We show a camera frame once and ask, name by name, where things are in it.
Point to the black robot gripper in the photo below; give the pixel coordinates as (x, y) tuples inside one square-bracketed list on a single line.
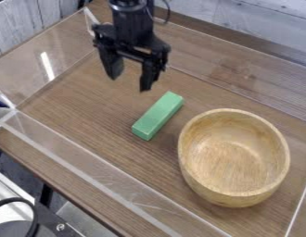
[(129, 38)]

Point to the green rectangular block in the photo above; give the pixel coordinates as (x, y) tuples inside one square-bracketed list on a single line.
[(156, 116)]

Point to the light wooden bowl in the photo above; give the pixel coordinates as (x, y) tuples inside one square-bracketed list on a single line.
[(234, 157)]

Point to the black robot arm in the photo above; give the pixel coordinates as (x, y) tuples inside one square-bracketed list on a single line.
[(128, 38)]

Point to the black table leg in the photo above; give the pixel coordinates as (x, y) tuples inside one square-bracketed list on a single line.
[(47, 195)]

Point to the black chair armrest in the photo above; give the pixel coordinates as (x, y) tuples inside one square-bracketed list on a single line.
[(19, 218)]

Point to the clear acrylic corner bracket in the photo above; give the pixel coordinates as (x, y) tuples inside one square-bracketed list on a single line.
[(91, 20)]

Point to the clear acrylic tray wall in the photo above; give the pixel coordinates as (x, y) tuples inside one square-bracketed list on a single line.
[(67, 129)]

